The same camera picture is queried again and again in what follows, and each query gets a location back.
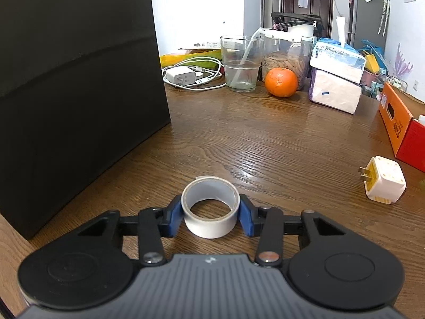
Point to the metal trolley cart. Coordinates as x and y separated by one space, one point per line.
390 83

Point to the white plug adapter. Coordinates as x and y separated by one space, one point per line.
385 181

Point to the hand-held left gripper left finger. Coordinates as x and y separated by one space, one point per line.
174 217

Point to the black white appliance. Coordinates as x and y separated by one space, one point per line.
295 23

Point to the white tissue pack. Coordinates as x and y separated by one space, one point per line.
335 93

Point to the orange fruit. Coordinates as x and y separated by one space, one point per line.
281 82

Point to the white folded umbrella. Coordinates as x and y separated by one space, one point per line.
383 13

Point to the pink bucket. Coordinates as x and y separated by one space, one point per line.
368 79

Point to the black paper bag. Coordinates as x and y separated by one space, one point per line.
76 99

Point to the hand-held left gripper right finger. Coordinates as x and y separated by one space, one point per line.
247 217

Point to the blue tissue pack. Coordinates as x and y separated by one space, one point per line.
337 61

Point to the grey refrigerator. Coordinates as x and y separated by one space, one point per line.
365 23

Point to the red orange cardboard box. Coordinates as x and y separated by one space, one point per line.
403 129

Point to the white straw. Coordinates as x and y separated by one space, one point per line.
247 53

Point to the dark brown door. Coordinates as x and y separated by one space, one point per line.
318 3

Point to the blue yellow plastic items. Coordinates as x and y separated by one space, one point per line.
372 56

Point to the white charger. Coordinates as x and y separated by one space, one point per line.
181 76

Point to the purple decorative plant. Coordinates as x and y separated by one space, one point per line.
402 61

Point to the clear snack jar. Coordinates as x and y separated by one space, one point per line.
284 61

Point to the yellow green fruit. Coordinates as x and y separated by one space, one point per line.
186 58

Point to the clear glass cup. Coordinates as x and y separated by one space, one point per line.
240 79

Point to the white tape roll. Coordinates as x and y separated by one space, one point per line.
212 226

